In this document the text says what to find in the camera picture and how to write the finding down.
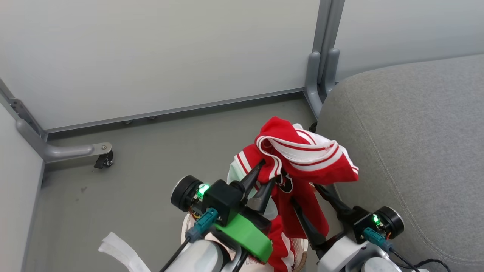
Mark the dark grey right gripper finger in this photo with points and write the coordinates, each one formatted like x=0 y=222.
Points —
x=308 y=226
x=336 y=206

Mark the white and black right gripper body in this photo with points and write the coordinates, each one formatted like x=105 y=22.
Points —
x=340 y=253

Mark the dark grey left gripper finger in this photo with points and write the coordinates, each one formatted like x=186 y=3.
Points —
x=261 y=200
x=249 y=180

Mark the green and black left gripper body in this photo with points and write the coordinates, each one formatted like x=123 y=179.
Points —
x=245 y=234

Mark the red basketball jersey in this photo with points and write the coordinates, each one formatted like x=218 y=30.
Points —
x=321 y=170

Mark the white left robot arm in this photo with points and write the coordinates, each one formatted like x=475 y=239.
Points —
x=200 y=258

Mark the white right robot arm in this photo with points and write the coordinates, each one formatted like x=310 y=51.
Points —
x=378 y=264

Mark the cream perforated laundry basket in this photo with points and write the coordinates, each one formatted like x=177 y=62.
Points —
x=301 y=251

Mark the small black caster wheel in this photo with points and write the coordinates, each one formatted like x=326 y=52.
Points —
x=313 y=127

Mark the grey fabric sofa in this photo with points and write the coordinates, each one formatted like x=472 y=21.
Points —
x=416 y=151

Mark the white fabric strip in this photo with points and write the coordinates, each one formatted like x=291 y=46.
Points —
x=121 y=251

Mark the grey partition foot with plate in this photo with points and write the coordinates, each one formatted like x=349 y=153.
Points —
x=60 y=151

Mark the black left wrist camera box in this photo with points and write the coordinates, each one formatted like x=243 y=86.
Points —
x=223 y=198

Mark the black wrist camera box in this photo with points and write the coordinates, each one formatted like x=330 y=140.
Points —
x=363 y=226
x=223 y=198

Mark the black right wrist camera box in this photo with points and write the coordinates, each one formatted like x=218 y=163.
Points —
x=363 y=226

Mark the grey partition bottom rail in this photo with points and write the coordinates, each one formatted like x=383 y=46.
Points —
x=170 y=111

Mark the grey partition post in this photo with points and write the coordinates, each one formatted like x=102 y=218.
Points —
x=314 y=75

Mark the black caster wheel with bracket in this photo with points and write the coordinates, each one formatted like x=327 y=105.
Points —
x=104 y=160

